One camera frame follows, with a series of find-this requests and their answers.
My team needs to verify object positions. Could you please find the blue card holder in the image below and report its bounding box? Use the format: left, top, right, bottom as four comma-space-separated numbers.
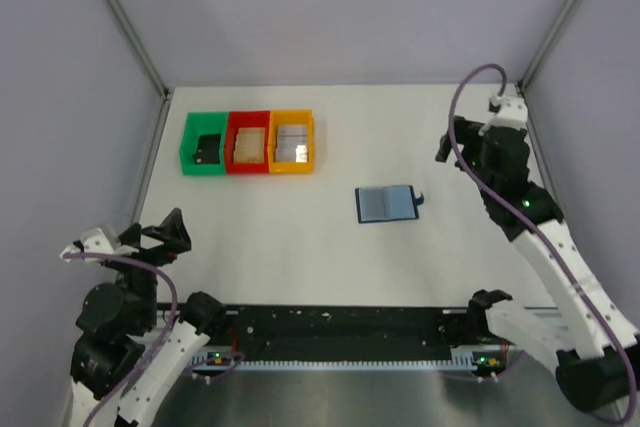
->
355, 185, 425, 224

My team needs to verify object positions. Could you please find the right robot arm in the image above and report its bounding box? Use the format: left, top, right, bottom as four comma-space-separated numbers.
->
435, 116, 639, 418

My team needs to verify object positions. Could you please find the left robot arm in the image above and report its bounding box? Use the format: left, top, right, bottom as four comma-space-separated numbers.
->
60, 208, 226, 426

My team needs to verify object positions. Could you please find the black cards stack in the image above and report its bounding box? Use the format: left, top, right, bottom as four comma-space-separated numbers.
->
193, 133, 222, 165

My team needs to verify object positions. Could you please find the beige cards stack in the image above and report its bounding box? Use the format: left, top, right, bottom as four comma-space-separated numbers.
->
233, 127, 265, 164

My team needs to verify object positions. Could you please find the silver cards stack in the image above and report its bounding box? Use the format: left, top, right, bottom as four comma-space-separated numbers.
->
274, 124, 309, 163

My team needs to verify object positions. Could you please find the green plastic bin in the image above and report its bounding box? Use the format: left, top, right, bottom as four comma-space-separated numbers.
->
179, 112, 229, 176

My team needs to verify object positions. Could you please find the red plastic bin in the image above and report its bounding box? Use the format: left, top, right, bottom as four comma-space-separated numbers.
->
224, 111, 270, 175

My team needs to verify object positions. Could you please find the yellow plastic bin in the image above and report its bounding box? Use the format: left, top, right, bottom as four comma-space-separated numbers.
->
267, 109, 315, 174

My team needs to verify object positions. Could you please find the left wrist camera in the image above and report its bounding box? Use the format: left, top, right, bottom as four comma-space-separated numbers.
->
59, 226, 121, 262

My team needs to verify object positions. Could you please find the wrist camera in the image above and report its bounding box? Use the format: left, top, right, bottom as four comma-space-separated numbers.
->
479, 94, 528, 136
59, 226, 121, 262

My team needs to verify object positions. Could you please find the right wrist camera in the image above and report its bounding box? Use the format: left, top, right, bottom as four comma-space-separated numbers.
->
479, 94, 528, 136

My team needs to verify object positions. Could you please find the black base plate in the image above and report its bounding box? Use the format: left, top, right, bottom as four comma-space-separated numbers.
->
154, 304, 516, 361

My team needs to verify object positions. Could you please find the grey cable duct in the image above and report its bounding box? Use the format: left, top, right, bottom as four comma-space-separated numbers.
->
192, 349, 506, 372

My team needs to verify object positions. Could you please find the right aluminium frame post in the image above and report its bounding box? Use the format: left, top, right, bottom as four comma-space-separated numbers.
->
517, 0, 614, 91

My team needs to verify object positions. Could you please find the aluminium frame post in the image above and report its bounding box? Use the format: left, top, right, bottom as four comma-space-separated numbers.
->
517, 0, 614, 91
74, 0, 172, 98

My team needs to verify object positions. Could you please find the left aluminium frame post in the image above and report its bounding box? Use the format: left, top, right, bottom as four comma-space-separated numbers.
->
74, 0, 172, 98

